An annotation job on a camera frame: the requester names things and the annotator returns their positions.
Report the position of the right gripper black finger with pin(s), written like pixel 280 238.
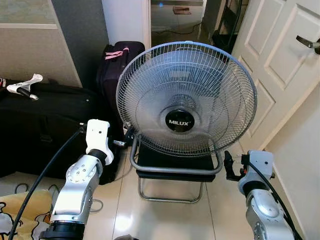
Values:
pixel 229 162

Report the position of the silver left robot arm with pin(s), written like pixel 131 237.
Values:
pixel 75 190

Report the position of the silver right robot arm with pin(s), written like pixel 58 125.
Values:
pixel 265 210

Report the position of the dark purple suitcase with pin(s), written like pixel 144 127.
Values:
pixel 107 80

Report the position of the grey MILUX electric fan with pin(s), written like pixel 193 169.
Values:
pixel 150 75

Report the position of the pink ribbon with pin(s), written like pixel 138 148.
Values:
pixel 117 52

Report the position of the large black luggage bag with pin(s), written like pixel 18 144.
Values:
pixel 45 125

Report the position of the white panel door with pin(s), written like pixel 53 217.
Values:
pixel 280 75

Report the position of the white paper luggage tag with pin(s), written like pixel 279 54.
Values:
pixel 27 82

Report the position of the small red flat item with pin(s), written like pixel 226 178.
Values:
pixel 181 9

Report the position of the black shelf rack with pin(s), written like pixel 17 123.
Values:
pixel 225 25

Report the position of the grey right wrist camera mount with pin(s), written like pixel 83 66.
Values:
pixel 260 162

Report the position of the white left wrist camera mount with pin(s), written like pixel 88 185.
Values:
pixel 97 132

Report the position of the black seat metal frame chair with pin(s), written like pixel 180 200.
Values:
pixel 170 162

